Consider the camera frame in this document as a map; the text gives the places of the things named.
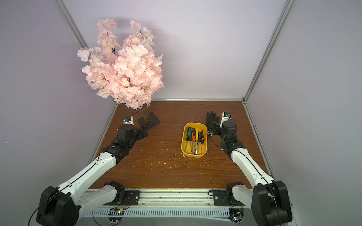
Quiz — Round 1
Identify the yellow black striped screwdriver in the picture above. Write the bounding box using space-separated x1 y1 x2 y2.
197 130 203 154

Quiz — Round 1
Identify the slim yellow handle screwdriver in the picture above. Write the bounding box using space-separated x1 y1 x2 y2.
194 130 200 155

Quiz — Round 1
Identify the large green black screwdriver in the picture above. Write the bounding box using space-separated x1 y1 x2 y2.
184 127 192 152

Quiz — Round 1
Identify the small green black screwdriver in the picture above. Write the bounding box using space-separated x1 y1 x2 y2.
187 127 193 153

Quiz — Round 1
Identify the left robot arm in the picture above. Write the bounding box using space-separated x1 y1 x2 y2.
32 124 148 226

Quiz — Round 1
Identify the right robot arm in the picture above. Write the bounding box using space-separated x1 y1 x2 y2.
206 121 293 226

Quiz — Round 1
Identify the yellow plastic storage box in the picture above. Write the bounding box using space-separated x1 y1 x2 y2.
181 122 207 158

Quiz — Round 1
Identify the black work glove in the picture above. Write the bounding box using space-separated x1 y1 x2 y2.
206 111 220 135

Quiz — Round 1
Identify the pink artificial blossom tree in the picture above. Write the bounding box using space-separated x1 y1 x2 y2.
77 18 164 110

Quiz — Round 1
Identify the left controller board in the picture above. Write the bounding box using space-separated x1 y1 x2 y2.
108 208 125 225

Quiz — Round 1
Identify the controller board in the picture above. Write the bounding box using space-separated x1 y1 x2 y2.
228 208 244 224
108 208 125 225

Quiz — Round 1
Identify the right controller board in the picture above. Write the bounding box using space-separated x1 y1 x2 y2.
228 208 244 224

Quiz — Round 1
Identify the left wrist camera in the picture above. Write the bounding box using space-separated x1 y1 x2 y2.
123 116 134 125

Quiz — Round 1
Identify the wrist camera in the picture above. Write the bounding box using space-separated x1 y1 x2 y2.
123 116 134 125
220 112 232 128

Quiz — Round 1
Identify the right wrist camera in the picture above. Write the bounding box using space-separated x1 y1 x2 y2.
220 112 232 128

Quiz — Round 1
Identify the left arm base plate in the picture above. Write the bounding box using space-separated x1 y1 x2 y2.
104 190 140 206

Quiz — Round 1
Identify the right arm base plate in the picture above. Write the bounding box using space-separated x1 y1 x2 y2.
209 190 235 206

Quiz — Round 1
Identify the aluminium front rail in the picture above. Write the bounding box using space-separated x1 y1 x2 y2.
81 188 293 209

